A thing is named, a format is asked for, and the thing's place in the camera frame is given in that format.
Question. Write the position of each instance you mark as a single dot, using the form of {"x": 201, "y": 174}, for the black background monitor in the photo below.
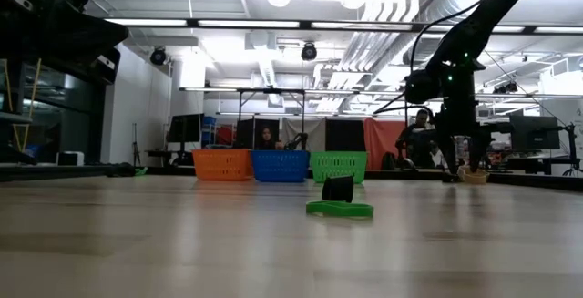
{"x": 184, "y": 128}
{"x": 534, "y": 133}

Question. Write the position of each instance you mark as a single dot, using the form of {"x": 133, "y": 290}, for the orange plastic basket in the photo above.
{"x": 222, "y": 165}

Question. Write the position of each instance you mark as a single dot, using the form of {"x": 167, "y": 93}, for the blue plastic basket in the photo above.
{"x": 280, "y": 167}

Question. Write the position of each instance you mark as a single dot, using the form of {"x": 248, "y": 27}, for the beige rubber band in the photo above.
{"x": 476, "y": 178}

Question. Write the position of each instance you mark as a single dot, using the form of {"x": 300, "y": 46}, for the green plastic basket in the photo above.
{"x": 339, "y": 167}

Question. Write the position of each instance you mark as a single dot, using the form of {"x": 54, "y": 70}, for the orange curtain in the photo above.
{"x": 382, "y": 140}

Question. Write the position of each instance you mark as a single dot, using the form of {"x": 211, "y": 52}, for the black aluminium table frame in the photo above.
{"x": 45, "y": 172}

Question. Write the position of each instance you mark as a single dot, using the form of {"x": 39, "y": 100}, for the person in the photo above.
{"x": 419, "y": 145}
{"x": 267, "y": 139}

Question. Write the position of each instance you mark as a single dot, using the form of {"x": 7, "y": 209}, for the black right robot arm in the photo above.
{"x": 483, "y": 20}

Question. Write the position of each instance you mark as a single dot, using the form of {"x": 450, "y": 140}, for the black background rig frame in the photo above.
{"x": 271, "y": 91}

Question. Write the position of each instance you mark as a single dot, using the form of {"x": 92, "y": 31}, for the long ceiling light strip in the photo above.
{"x": 360, "y": 25}
{"x": 248, "y": 23}
{"x": 146, "y": 22}

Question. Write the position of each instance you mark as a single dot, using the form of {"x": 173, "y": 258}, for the black tripod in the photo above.
{"x": 572, "y": 150}
{"x": 136, "y": 147}

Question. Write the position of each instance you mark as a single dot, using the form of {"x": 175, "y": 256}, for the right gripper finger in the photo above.
{"x": 479, "y": 154}
{"x": 448, "y": 157}

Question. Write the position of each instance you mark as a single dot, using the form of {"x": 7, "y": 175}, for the black ceiling spotlight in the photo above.
{"x": 158, "y": 56}
{"x": 309, "y": 52}

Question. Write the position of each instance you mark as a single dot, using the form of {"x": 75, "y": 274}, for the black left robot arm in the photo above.
{"x": 54, "y": 29}

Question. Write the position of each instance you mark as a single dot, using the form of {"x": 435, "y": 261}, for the grey cloth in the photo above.
{"x": 309, "y": 131}

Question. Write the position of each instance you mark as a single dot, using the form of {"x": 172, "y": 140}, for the small background robot arm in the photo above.
{"x": 297, "y": 141}

